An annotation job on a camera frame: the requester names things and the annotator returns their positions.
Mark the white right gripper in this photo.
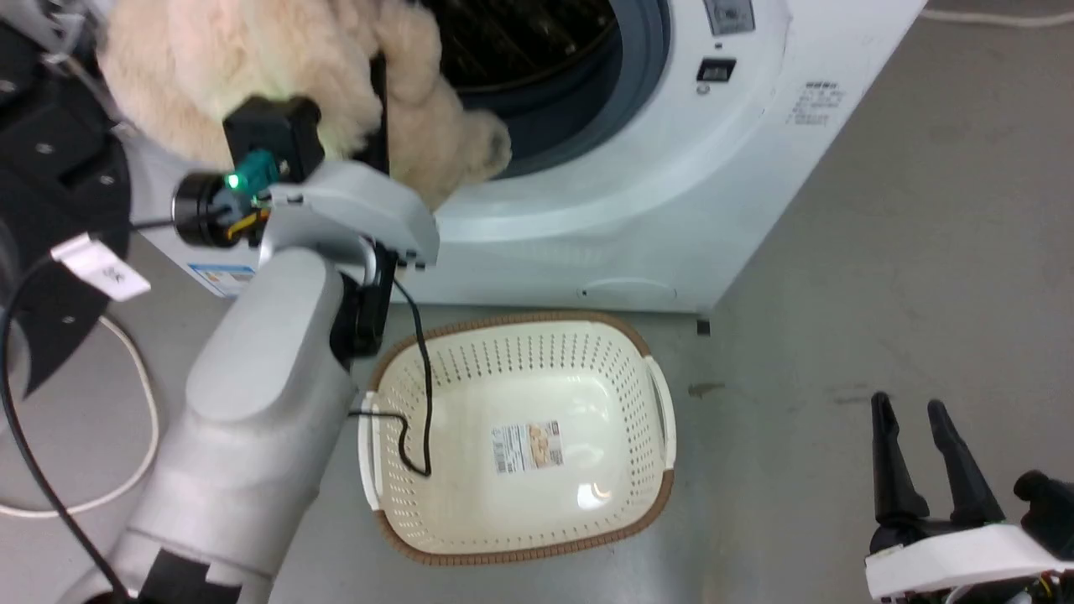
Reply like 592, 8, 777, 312
864, 391, 1074, 601

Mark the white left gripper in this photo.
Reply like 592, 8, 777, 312
257, 54, 441, 271

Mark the fluffy cream plush garment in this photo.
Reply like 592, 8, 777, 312
96, 0, 514, 211

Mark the white front-load washing machine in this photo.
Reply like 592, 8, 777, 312
126, 0, 929, 316

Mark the printed basket label sticker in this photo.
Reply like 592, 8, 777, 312
491, 420, 564, 476

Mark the cream perforated laundry basket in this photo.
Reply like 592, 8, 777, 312
357, 310, 677, 565

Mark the blue energy label sticker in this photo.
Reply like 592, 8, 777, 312
186, 263, 258, 299

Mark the grey washer door gasket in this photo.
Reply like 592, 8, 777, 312
457, 0, 674, 180

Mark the thin black left gripper cable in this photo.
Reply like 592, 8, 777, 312
347, 277, 435, 479

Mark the white paper cable tag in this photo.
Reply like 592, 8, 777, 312
50, 232, 153, 302

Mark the white floor cable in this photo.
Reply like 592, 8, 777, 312
0, 314, 161, 518

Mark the long black cable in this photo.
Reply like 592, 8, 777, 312
0, 216, 175, 604

